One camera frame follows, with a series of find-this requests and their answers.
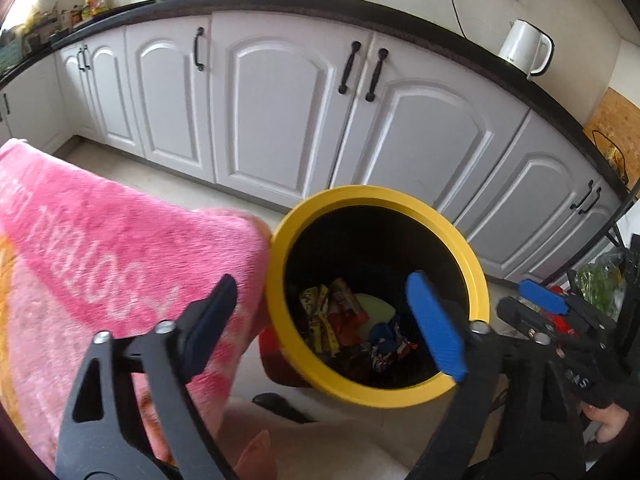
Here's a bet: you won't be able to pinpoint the red stool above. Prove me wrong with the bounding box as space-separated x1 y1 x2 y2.
258 327 309 389

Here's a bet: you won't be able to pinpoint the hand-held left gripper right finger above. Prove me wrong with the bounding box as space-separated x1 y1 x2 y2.
405 270 587 480

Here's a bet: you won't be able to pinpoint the yellow rimmed trash bin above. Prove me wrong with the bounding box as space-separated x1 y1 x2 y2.
264 185 489 408

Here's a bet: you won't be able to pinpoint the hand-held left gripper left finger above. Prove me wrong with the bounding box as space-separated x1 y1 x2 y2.
55 273 239 480

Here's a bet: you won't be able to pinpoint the dark brown wrapper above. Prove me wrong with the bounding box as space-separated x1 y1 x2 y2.
329 342 374 384

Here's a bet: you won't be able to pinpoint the pink printed blanket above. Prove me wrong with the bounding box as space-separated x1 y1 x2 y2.
0 138 271 472

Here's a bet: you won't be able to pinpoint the person's right hand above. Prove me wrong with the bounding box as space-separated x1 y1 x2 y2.
582 402 634 444

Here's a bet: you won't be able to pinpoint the yellow printed wrapper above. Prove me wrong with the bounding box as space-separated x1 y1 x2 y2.
298 283 337 357

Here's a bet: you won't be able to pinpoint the clear plastic bag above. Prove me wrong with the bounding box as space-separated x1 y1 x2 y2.
572 247 634 324

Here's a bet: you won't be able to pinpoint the white electric kettle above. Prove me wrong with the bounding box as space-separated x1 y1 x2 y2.
498 18 555 80

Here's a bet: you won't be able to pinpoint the row of condiment bottles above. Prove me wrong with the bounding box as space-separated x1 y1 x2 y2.
69 0 109 24

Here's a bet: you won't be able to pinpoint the blue and red wrapper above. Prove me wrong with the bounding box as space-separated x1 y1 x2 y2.
368 313 419 372

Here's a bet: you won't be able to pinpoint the red and orange wrapper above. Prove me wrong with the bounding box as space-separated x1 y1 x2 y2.
327 277 369 349

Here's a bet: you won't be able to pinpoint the white lower cabinets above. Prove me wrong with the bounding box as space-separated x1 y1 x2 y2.
0 9 627 287

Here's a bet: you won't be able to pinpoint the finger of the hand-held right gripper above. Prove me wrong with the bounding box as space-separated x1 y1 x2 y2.
518 279 617 332
497 295 567 357

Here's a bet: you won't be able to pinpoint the chipboard panel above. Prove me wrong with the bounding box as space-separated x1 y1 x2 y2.
583 87 640 174

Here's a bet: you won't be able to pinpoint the person's left hand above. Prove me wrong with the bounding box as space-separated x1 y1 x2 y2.
234 429 279 480

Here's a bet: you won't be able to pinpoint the black kitchen countertop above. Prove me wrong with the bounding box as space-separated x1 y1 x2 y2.
0 0 632 197

